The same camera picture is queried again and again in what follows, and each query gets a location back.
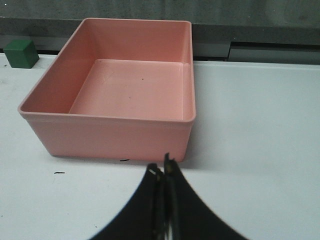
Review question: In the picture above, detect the pink plastic bin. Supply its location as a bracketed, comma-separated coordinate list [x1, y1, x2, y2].
[18, 18, 196, 162]

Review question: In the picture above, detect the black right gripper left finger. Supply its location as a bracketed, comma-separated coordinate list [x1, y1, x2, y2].
[92, 163, 165, 240]

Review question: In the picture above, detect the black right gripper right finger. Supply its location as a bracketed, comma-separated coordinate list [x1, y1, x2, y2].
[156, 153, 246, 240]

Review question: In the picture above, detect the grey stone counter ledge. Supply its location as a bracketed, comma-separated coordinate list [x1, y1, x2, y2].
[0, 0, 320, 65]

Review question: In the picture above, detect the green cube right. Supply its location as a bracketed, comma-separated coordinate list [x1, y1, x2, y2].
[3, 39, 40, 69]

